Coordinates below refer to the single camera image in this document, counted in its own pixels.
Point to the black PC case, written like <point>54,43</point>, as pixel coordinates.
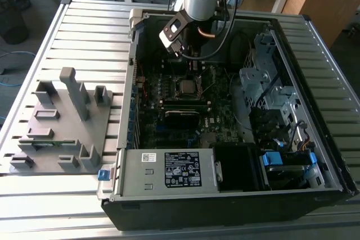
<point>197,214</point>

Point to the green RAM stick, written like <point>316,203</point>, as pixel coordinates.
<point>56,143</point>

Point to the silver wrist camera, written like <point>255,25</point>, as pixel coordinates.
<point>171,33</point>

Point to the blue case latch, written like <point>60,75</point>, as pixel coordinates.
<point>103,175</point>

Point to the grey parts rack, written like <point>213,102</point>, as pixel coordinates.
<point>70,138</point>

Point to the grey chipset heatsink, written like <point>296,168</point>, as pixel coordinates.
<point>208,138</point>

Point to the black RAM slot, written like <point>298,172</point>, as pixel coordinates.
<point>185,107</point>
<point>185,101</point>

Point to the metal disk bay cage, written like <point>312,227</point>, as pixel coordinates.
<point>253,82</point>

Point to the CPU socket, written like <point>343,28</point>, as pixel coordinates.
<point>177,91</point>

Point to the black graphics card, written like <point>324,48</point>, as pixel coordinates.
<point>182,120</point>

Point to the blue disk carrier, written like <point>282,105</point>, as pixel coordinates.
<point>271,158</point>

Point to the grey power supply unit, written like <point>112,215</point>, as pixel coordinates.
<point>135,172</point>

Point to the green motherboard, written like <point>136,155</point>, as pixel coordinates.
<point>222,110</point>

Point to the black waste bin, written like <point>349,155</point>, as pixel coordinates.
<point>14,26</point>

